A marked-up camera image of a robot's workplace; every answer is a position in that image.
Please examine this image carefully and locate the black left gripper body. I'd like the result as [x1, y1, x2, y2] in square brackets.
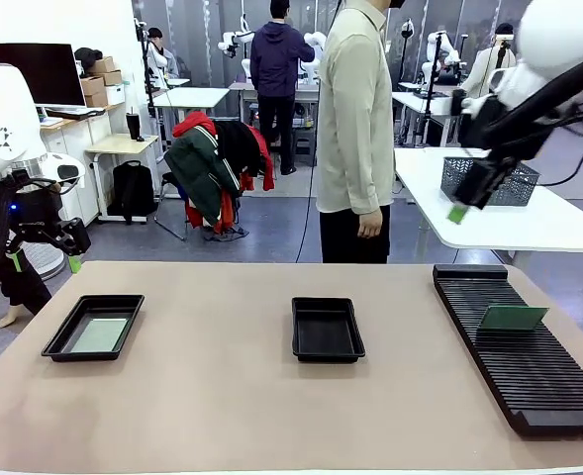
[7, 185, 74, 243]

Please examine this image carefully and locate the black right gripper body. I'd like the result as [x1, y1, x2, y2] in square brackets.
[454, 147, 513, 209]

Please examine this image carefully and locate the black ESD tray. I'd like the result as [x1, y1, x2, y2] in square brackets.
[291, 297, 366, 364]
[41, 294, 146, 364]

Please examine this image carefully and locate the person's right hand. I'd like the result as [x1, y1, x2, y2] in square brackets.
[357, 206, 384, 240]

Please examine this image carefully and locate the white air purifier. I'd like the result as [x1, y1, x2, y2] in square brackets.
[21, 237, 67, 281]

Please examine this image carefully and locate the grey mesh basket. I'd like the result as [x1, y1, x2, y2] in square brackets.
[439, 156, 541, 207]

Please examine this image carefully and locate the mannequin with brown apron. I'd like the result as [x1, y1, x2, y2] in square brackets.
[0, 32, 52, 329]

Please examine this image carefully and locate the white height-adjustable table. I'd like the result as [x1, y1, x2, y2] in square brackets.
[393, 146, 583, 254]

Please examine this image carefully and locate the black backpack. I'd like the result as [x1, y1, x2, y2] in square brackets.
[107, 160, 157, 225]

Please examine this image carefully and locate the white cabinet desk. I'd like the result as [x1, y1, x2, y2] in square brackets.
[41, 106, 114, 227]

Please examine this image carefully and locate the white background desk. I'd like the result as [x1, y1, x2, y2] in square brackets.
[392, 91, 470, 149]

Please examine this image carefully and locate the small wooden side table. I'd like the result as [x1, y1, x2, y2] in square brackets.
[85, 133, 161, 224]

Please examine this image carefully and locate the dark flat laptop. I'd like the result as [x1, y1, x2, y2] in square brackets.
[48, 106, 107, 121]

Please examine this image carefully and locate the metal folding chair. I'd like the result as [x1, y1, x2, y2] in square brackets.
[152, 171, 191, 242]

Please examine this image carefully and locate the person in cream jacket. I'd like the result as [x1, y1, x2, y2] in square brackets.
[461, 22, 518, 100]

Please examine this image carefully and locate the black tumbler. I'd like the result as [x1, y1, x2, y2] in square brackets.
[125, 112, 144, 142]

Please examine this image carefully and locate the dark green jacket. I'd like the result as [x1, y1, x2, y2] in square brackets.
[164, 123, 242, 228]

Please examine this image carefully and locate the person in beige shirt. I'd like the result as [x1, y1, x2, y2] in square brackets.
[315, 0, 406, 265]

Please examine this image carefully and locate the black bag on boxes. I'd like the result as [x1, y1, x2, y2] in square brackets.
[74, 47, 103, 70]

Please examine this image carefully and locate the red jacket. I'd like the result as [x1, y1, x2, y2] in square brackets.
[171, 111, 276, 237]

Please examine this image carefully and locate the grey stool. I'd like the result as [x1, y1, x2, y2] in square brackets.
[290, 127, 318, 167]

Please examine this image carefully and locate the black slotted board rack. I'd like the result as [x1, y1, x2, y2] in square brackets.
[432, 263, 583, 437]

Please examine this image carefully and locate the white background table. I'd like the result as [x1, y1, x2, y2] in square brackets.
[150, 87, 232, 135]

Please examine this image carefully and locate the black jacket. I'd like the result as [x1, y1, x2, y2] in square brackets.
[215, 120, 268, 180]

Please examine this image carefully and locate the seated person with cap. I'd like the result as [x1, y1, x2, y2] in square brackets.
[146, 27, 179, 80]

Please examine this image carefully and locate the person in navy hoodie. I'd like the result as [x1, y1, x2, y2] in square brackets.
[249, 0, 317, 177]

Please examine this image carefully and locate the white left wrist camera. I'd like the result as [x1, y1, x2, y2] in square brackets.
[38, 151, 87, 183]

